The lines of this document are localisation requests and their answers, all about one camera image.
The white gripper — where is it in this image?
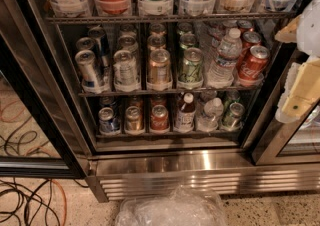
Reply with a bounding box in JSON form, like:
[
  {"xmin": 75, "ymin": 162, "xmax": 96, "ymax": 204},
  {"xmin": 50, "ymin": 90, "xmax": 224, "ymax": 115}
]
[{"xmin": 275, "ymin": 0, "xmax": 320, "ymax": 124}]

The red coke can bottom shelf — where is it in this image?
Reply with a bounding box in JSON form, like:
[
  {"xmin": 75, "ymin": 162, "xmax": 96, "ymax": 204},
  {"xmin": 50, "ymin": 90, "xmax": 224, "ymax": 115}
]
[{"xmin": 150, "ymin": 105, "xmax": 169, "ymax": 131}]

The red coke can shelf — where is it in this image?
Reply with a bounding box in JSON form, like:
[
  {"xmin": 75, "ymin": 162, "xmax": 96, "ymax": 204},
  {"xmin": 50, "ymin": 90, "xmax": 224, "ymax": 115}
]
[
  {"xmin": 150, "ymin": 105, "xmax": 169, "ymax": 131},
  {"xmin": 238, "ymin": 45, "xmax": 270, "ymax": 86}
]

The red coke can middle shelf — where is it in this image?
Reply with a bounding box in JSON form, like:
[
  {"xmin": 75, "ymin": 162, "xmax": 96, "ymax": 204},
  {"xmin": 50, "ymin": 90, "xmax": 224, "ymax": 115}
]
[{"xmin": 238, "ymin": 45, "xmax": 270, "ymax": 86}]

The water bottle middle shelf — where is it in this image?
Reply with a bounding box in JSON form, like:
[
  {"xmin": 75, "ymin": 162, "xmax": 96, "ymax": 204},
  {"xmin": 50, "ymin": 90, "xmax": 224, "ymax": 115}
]
[{"xmin": 207, "ymin": 28, "xmax": 242, "ymax": 88}]

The green can bottom shelf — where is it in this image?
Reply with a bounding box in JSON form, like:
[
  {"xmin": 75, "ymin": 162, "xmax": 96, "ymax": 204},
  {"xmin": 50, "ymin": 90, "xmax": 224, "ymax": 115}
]
[{"xmin": 221, "ymin": 102, "xmax": 245, "ymax": 131}]

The clear water bottle bottom shelf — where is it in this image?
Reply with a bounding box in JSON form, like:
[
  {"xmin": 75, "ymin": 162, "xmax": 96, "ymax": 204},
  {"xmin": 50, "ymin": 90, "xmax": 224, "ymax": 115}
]
[{"xmin": 196, "ymin": 98, "xmax": 224, "ymax": 132}]

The green can middle shelf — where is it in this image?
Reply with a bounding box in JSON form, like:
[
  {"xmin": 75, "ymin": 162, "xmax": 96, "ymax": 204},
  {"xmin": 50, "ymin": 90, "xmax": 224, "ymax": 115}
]
[{"xmin": 177, "ymin": 47, "xmax": 203, "ymax": 89}]

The stainless steel glass-door fridge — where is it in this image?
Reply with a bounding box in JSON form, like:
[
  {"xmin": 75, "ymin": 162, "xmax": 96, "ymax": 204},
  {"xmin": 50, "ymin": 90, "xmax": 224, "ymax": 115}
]
[{"xmin": 0, "ymin": 0, "xmax": 320, "ymax": 203}]

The copper can middle shelf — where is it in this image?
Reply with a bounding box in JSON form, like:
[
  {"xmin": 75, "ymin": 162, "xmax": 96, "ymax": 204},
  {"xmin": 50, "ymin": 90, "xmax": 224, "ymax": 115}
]
[{"xmin": 147, "ymin": 49, "xmax": 172, "ymax": 91}]

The white can middle shelf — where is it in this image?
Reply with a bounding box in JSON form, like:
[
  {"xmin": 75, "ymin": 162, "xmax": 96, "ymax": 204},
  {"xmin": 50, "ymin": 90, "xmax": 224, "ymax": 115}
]
[{"xmin": 113, "ymin": 50, "xmax": 141, "ymax": 92}]

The gold can bottom shelf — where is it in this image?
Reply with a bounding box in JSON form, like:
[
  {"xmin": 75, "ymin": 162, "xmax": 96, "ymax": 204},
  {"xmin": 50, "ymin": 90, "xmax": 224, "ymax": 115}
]
[{"xmin": 125, "ymin": 106, "xmax": 143, "ymax": 131}]

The blue can bottom shelf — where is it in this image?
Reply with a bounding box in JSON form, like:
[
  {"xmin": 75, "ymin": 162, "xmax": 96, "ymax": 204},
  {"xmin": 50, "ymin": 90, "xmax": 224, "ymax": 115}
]
[{"xmin": 98, "ymin": 107, "xmax": 120, "ymax": 134}]

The blue slim can middle shelf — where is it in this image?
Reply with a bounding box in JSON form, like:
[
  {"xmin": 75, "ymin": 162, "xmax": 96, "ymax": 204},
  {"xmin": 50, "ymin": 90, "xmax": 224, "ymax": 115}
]
[{"xmin": 88, "ymin": 26, "xmax": 110, "ymax": 67}]

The silver slim can middle shelf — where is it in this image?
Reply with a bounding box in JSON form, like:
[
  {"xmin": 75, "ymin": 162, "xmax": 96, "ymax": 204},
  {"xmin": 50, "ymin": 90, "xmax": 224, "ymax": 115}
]
[{"xmin": 75, "ymin": 50, "xmax": 109, "ymax": 94}]

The open fridge glass door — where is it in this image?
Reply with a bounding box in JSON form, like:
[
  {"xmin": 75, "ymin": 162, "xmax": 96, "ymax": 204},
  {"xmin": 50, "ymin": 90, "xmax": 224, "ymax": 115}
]
[{"xmin": 0, "ymin": 36, "xmax": 85, "ymax": 179}]

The dark juice bottle white cap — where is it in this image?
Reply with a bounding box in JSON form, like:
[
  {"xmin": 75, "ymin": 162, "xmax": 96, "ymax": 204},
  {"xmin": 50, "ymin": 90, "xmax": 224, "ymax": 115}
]
[{"xmin": 174, "ymin": 93, "xmax": 196, "ymax": 133}]

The clear plastic bag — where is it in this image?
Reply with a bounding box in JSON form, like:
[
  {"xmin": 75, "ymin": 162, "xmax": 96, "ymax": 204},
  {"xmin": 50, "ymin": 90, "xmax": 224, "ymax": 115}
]
[{"xmin": 115, "ymin": 186, "xmax": 228, "ymax": 226}]

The orange cable on floor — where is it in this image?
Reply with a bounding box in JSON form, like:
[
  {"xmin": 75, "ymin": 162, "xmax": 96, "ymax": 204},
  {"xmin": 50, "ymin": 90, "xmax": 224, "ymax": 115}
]
[{"xmin": 49, "ymin": 179, "xmax": 68, "ymax": 226}]

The black cable on floor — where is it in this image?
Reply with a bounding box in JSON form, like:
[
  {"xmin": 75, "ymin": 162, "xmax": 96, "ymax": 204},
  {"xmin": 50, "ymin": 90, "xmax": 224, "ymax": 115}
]
[{"xmin": 0, "ymin": 178, "xmax": 63, "ymax": 226}]

